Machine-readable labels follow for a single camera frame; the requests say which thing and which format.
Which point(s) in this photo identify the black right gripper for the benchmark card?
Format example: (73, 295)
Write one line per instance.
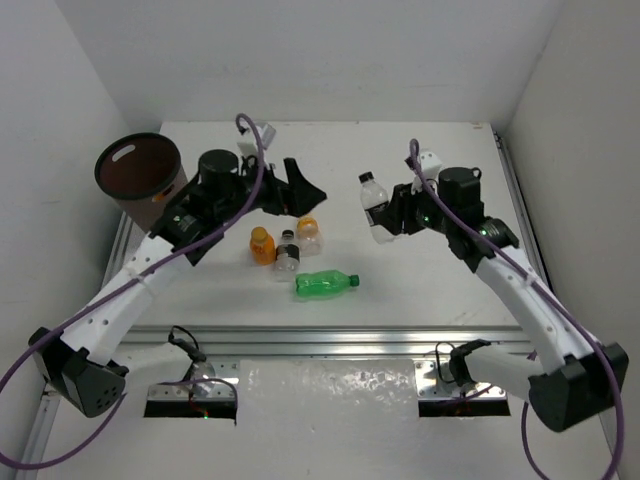
(398, 218)

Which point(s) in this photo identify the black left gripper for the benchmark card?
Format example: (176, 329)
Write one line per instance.
(279, 190)

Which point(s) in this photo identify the clear Pepsi bottle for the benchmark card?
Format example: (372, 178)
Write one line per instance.
(374, 199)

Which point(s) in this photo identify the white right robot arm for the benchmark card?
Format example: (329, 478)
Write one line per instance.
(574, 378)

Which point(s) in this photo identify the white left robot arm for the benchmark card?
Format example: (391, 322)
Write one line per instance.
(221, 192)

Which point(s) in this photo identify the brown plastic waste bin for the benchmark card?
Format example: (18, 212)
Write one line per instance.
(134, 169)

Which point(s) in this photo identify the clear bottle yellow cap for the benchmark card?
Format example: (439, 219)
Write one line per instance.
(309, 236)

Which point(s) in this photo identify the clear bottle black label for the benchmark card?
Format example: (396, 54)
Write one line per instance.
(287, 257)

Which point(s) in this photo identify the small orange juice bottle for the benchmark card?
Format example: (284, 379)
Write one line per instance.
(262, 246)

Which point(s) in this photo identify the crushed green bottle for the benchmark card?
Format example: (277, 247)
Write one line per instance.
(323, 285)

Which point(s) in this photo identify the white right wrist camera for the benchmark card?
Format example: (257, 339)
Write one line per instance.
(431, 165)

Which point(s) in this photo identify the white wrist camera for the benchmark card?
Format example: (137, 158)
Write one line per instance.
(247, 144)
(431, 165)

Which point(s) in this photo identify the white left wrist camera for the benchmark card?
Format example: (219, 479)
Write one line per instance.
(247, 144)

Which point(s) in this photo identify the aluminium right side rail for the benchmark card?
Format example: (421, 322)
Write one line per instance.
(528, 234)

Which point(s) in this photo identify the aluminium rail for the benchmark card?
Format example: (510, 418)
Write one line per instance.
(528, 234)
(91, 388)
(426, 348)

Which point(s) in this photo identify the aluminium front rail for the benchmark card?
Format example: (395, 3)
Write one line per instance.
(426, 348)

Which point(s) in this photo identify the aluminium left side rail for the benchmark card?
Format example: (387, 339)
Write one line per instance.
(91, 388)

